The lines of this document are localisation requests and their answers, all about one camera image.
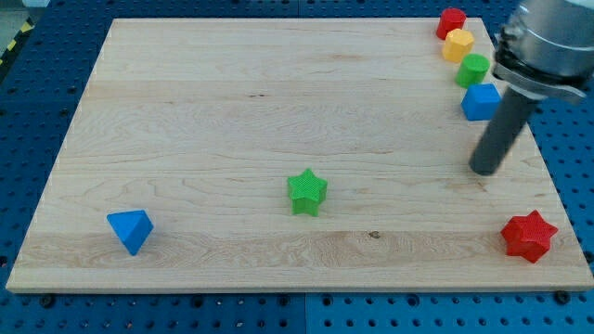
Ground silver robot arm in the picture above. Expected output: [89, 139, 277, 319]
[493, 0, 593, 104]

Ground blue cube block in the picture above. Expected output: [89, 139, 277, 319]
[461, 83, 501, 122]

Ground green star block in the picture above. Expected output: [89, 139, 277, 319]
[287, 168, 328, 217]

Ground wooden board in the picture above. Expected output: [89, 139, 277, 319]
[6, 19, 593, 294]

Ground blue triangle block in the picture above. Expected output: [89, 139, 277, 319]
[107, 210, 153, 256]

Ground yellow hexagon block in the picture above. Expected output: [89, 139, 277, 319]
[442, 29, 474, 63]

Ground green cylinder block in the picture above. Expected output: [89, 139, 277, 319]
[455, 54, 490, 88]

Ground red cylinder block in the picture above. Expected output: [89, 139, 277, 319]
[435, 7, 467, 40]

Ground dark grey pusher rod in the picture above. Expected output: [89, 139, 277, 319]
[469, 86, 545, 175]

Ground red star block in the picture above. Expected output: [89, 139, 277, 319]
[500, 210, 559, 263]

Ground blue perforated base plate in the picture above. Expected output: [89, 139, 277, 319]
[1, 0, 593, 333]

